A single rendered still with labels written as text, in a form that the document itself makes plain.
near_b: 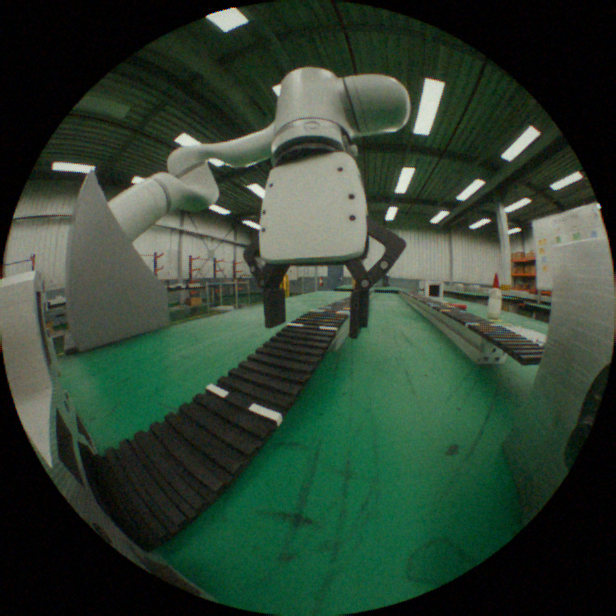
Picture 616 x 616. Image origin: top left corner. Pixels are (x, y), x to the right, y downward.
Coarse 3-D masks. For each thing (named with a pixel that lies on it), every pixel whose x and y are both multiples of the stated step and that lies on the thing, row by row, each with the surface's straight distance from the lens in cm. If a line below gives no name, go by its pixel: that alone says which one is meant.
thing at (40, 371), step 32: (0, 288) 10; (32, 288) 9; (0, 320) 10; (32, 320) 9; (32, 352) 9; (32, 384) 10; (32, 416) 8; (64, 416) 9; (64, 448) 9; (64, 480) 6; (96, 512) 7; (128, 544) 7; (160, 576) 8
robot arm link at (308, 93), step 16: (288, 80) 28; (304, 80) 26; (320, 80) 26; (336, 80) 25; (288, 96) 24; (304, 96) 23; (320, 96) 23; (336, 96) 23; (288, 112) 22; (304, 112) 20; (320, 112) 20; (336, 112) 22; (352, 112) 22; (352, 128) 24
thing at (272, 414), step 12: (216, 384) 12; (228, 384) 11; (240, 384) 11; (216, 396) 11; (228, 396) 10; (240, 396) 11; (252, 396) 10; (264, 396) 10; (276, 396) 10; (240, 408) 10; (252, 408) 9; (264, 408) 9; (276, 408) 9; (288, 408) 9; (264, 420) 9; (276, 420) 9
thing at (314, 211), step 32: (288, 160) 19; (320, 160) 18; (352, 160) 18; (288, 192) 17; (320, 192) 16; (352, 192) 15; (288, 224) 16; (320, 224) 15; (352, 224) 14; (288, 256) 16; (320, 256) 15; (352, 256) 14
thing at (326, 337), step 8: (288, 328) 17; (296, 328) 17; (280, 336) 16; (288, 336) 16; (296, 336) 15; (304, 336) 15; (312, 336) 15; (320, 336) 15; (328, 336) 15; (328, 344) 14
